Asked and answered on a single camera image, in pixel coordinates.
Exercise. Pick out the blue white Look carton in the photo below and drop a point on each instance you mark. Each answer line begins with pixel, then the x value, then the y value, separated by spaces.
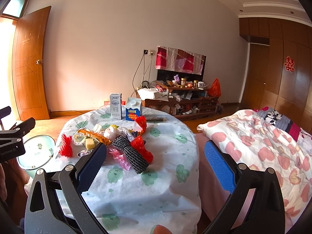
pixel 133 109

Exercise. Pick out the pink heart patterned quilt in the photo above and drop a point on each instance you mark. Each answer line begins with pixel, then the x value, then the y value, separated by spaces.
pixel 251 140

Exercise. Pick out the white box on cabinet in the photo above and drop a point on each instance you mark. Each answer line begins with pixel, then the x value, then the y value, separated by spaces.
pixel 146 93

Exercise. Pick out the television with red cloth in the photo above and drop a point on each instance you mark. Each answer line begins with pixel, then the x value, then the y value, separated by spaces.
pixel 171 62

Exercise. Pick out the wooden wardrobe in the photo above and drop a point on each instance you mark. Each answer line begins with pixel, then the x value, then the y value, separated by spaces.
pixel 267 82

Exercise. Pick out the pink plastic wrapper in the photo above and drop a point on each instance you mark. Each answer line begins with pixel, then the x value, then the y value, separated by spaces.
pixel 120 158

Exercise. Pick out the red crumpled wrapper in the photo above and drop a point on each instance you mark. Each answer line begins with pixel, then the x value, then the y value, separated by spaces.
pixel 139 145

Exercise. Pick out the wooden door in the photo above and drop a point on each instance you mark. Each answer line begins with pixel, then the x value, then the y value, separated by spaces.
pixel 27 65

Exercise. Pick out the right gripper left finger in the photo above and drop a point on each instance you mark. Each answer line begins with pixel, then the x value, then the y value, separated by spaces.
pixel 55 203

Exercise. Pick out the wooden TV cabinet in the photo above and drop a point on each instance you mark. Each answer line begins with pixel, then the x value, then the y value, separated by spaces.
pixel 182 102

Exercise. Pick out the red orange snack wrapper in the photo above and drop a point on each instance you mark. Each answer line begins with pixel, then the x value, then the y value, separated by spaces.
pixel 141 121

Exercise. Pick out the red plastic bag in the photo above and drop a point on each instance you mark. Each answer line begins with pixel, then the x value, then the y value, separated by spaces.
pixel 215 89

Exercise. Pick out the light green trash bin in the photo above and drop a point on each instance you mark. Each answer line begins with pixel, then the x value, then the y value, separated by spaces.
pixel 38 152

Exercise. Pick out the white blue milk carton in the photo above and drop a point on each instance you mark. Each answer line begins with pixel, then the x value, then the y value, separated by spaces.
pixel 116 106

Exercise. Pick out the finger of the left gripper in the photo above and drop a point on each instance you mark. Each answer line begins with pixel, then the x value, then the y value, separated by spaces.
pixel 5 112

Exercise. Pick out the white green patterned tablecloth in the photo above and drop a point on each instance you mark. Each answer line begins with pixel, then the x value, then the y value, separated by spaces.
pixel 165 195

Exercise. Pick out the red double happiness sticker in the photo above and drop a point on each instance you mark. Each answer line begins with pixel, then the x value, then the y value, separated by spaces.
pixel 289 64

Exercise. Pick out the clear yellow printed plastic bag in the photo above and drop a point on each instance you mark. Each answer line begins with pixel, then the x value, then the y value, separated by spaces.
pixel 111 133

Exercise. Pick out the red foam net piece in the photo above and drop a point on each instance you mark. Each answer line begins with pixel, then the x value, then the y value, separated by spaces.
pixel 65 148

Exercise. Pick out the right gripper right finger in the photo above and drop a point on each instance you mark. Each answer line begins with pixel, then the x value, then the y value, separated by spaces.
pixel 266 213

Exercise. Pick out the flat brown sachet packets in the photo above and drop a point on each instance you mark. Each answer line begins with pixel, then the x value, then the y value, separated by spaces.
pixel 155 119

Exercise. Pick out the black foam net sleeve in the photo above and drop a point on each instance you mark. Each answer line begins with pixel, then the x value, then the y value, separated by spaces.
pixel 138 163

